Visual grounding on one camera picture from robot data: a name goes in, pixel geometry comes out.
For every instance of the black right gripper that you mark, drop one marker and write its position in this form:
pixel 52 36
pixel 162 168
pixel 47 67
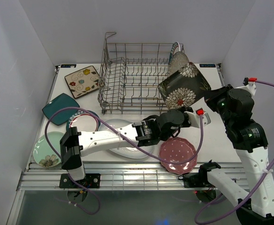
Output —
pixel 211 97

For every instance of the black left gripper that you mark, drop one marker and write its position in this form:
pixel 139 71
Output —
pixel 183 109

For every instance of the pink polka dot plate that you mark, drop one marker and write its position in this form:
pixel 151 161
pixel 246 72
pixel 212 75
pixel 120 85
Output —
pixel 178 150

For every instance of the black square floral plate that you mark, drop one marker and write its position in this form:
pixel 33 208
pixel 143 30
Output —
pixel 184 87

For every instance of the speckled beige blue round plate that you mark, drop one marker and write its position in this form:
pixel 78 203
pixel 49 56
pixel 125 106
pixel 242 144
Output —
pixel 178 60

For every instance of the grey wire dish rack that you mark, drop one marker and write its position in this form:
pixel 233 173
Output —
pixel 129 76

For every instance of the white plate teal red rim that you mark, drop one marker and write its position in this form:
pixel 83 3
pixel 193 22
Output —
pixel 176 47
pixel 83 121

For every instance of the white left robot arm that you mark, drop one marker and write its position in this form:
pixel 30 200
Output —
pixel 74 145

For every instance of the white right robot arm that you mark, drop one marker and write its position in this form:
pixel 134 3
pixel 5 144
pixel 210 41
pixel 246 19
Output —
pixel 256 207

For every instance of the right blue label sticker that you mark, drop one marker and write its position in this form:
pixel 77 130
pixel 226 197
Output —
pixel 207 65

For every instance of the white oval plate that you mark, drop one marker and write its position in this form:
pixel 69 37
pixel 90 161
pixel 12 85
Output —
pixel 128 152

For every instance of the beige square flower plate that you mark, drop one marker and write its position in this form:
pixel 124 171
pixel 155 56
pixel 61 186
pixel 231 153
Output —
pixel 83 81

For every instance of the teal square plate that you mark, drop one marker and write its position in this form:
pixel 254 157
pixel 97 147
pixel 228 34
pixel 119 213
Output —
pixel 61 101

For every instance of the light green round plate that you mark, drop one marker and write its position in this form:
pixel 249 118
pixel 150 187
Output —
pixel 43 153

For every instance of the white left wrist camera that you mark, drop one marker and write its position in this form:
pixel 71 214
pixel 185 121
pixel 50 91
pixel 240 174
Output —
pixel 198 118

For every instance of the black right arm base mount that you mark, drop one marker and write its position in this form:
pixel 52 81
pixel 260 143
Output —
pixel 191 181

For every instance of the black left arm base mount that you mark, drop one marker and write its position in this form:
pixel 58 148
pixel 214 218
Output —
pixel 91 180

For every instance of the aluminium table frame rail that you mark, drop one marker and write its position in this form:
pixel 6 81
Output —
pixel 119 173

